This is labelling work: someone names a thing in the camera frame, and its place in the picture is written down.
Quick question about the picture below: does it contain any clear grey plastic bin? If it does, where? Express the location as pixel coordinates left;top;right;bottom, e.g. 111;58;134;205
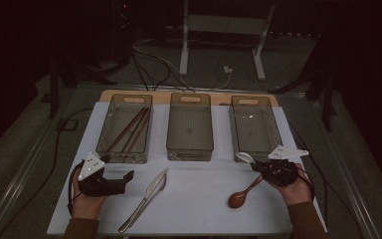
229;95;286;164
166;92;215;162
95;93;154;164

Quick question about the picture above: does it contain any black floor cable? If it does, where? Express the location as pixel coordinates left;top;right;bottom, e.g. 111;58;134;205
130;44;197;93

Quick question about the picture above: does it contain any right hand-held gripper black cable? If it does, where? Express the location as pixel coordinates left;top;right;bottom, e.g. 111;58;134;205
289;122;362;239

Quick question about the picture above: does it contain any white table mat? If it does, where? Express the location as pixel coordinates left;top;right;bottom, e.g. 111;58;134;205
47;101;328;236

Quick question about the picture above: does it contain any white floor cable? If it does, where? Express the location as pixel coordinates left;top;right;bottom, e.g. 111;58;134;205
208;71;233;92

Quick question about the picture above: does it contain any dark square floor plate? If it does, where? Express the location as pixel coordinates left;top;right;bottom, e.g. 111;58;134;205
57;118;80;132

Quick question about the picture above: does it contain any black chopstick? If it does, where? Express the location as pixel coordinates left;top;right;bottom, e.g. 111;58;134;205
121;109;149;153

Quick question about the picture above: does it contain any brown wooden chopstick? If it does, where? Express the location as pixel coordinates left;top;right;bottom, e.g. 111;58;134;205
125;114;151;154
106;107;147;153

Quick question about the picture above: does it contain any brown wooden spoon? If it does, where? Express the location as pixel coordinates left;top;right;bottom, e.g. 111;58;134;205
228;174;265;209

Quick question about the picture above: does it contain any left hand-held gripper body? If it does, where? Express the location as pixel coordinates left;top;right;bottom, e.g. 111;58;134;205
77;151;127;197

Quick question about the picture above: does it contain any hand-held gripper black cable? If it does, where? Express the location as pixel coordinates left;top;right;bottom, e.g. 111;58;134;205
0;107;95;239
289;122;362;239

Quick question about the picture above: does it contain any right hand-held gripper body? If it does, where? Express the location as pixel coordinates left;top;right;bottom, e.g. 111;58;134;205
255;144;310;187

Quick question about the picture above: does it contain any black stand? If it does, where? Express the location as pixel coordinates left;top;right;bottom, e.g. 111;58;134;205
268;33;338;132
48;56;118;120

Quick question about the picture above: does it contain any person's left hand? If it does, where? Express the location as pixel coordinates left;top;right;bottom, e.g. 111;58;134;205
70;167;109;220

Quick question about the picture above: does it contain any person's right hand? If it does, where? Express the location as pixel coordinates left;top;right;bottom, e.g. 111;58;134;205
271;163;314;207

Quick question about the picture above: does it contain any dark equipment rack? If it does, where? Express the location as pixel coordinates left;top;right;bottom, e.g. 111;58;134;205
110;0;137;68

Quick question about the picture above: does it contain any steel table knife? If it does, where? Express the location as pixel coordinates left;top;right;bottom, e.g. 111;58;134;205
118;167;169;234

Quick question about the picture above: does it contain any left hand-held gripper black cable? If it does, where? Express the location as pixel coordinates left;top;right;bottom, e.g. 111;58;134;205
0;107;95;239

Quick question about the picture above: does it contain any white ceramic spoon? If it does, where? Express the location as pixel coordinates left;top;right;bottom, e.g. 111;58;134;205
235;151;257;165

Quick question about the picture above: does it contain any white metal stand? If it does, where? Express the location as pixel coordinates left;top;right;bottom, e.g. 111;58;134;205
178;0;277;82

